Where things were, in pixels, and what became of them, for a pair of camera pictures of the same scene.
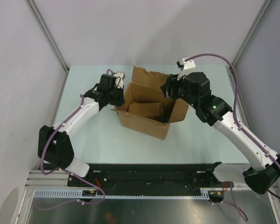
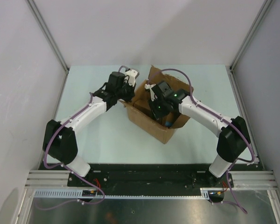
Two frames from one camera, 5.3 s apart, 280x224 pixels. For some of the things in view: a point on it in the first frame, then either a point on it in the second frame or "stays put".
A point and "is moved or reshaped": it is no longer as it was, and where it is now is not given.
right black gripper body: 178,87 to 158,108
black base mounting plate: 150,176 stays put
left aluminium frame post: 35,13 stays put
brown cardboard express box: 145,109 is moved or reshaped
